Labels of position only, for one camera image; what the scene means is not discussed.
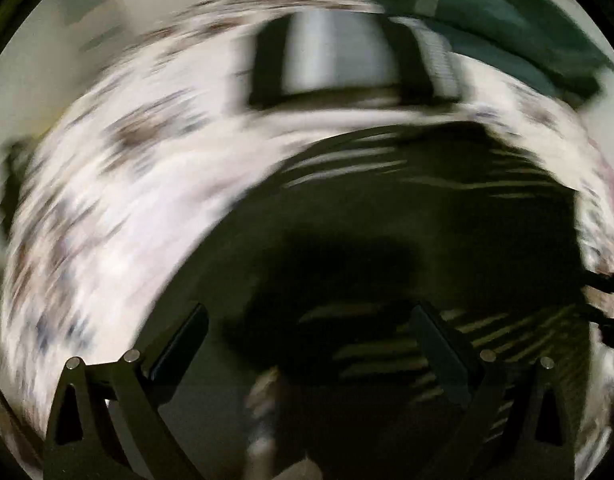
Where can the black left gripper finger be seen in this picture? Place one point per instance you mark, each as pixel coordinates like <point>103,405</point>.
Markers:
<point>81,441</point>

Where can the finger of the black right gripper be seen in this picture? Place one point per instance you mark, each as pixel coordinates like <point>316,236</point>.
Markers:
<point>509,421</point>

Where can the dark striped long-sleeve sweater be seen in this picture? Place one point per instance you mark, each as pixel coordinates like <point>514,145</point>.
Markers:
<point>315,272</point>

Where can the floral bed quilt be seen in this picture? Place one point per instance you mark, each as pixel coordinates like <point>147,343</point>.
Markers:
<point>141,168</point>

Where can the dark teal folded blanket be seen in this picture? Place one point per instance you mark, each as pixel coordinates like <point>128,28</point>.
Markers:
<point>523,37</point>

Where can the folded black grey striped garment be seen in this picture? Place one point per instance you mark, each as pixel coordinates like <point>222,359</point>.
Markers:
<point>333,51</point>

